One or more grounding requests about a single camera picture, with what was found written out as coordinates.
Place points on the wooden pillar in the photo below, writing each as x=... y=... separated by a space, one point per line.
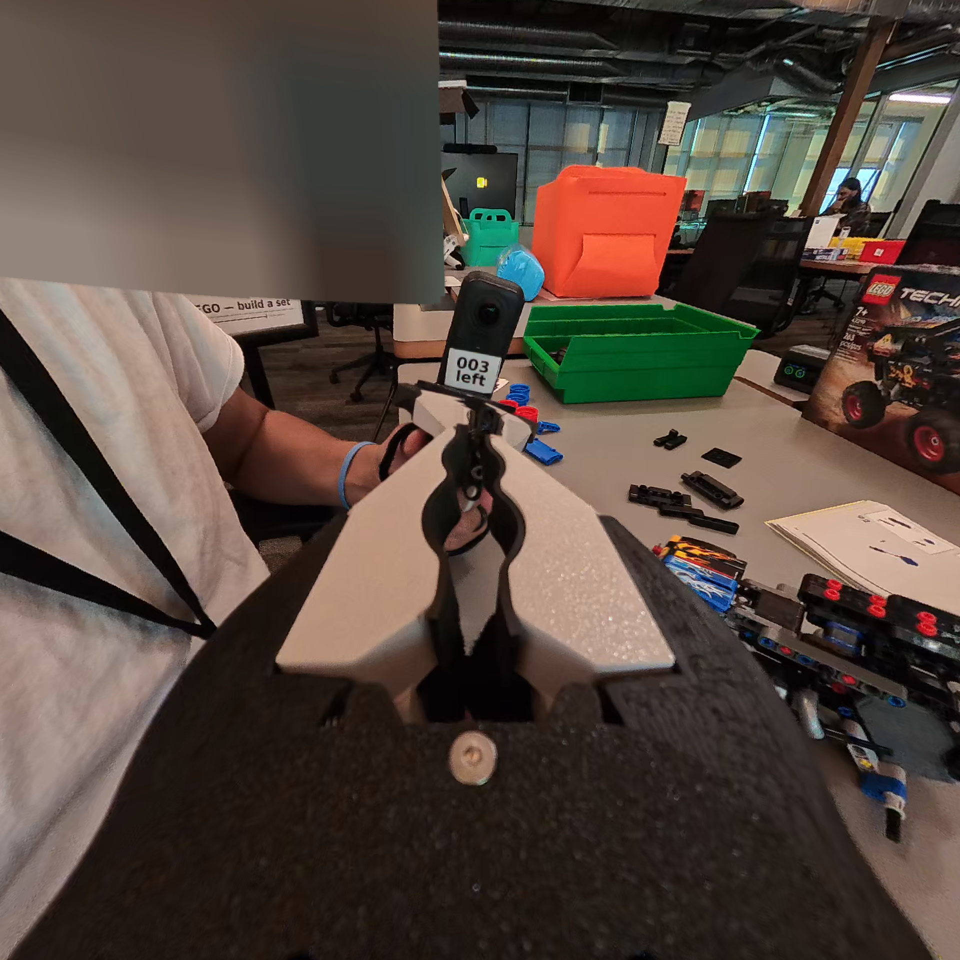
x=847 y=112

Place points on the small black lego connector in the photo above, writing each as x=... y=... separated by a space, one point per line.
x=670 y=439

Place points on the black lego beam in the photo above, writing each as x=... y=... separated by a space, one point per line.
x=701 y=520
x=712 y=490
x=660 y=495

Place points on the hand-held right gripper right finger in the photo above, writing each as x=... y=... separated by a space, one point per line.
x=585 y=585

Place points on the white sign on stand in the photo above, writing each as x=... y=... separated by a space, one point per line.
x=255 y=315

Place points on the person's left hand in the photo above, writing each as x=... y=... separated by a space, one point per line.
x=409 y=450

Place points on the green plastic bin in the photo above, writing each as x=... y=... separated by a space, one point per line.
x=637 y=375

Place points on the flat black lego tile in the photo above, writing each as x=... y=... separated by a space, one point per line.
x=721 y=457

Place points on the teal tote bag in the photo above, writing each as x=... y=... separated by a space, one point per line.
x=487 y=240

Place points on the light blue pouch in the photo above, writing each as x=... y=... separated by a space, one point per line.
x=521 y=270

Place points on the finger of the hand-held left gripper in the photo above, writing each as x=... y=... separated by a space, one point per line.
x=435 y=412
x=510 y=429

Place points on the person's white shirt torso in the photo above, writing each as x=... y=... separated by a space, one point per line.
x=150 y=420

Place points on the white paper notice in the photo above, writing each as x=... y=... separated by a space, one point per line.
x=675 y=124

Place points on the black digital timer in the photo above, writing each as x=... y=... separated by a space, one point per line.
x=799 y=371

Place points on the blue black lego truck model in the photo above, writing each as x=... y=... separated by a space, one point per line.
x=862 y=637

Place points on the white cardboard box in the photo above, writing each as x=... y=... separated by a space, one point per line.
x=823 y=232

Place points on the dark wall monitor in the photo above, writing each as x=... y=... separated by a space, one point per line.
x=465 y=195

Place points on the lego set box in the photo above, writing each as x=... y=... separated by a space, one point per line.
x=900 y=375

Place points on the person's left forearm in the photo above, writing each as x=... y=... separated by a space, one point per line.
x=285 y=450

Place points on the lego instruction booklet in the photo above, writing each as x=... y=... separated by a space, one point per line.
x=862 y=547

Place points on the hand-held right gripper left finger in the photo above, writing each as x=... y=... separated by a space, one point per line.
x=360 y=585

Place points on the blue wristband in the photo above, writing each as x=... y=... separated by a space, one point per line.
x=346 y=480

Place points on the orange plastic bin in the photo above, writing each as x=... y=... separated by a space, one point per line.
x=600 y=217

